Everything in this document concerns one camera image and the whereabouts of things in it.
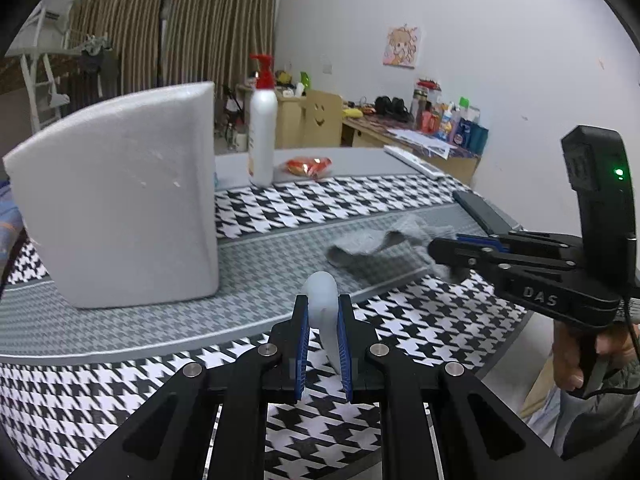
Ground grey sock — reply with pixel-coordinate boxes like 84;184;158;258
326;214;471;284

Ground person's right hand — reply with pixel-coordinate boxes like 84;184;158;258
552;320;640;394

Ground black smartphone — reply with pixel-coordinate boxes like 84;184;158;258
452;191;513;236

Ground wooden desk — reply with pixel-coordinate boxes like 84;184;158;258
276;89;480;184

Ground white remote control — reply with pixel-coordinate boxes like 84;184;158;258
383;145;446;180

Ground printed paper sheets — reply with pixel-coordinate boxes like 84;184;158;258
387;128;452;159

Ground houndstooth table cloth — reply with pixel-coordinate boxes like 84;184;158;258
1;174;528;479

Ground red snack packet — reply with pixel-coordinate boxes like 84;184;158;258
284;156;332;178

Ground wooden smiley chair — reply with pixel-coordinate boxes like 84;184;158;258
303;90;343;148

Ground white lotion pump bottle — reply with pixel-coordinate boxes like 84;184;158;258
248;54;278;188

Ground white styrofoam box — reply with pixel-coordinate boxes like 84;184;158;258
3;82;219;309

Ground brown striped curtains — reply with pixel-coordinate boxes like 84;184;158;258
70;0;277;96

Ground metal bunk bed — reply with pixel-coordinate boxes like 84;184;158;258
1;4;113;133

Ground anime girl wall poster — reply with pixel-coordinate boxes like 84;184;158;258
383;25;421;68

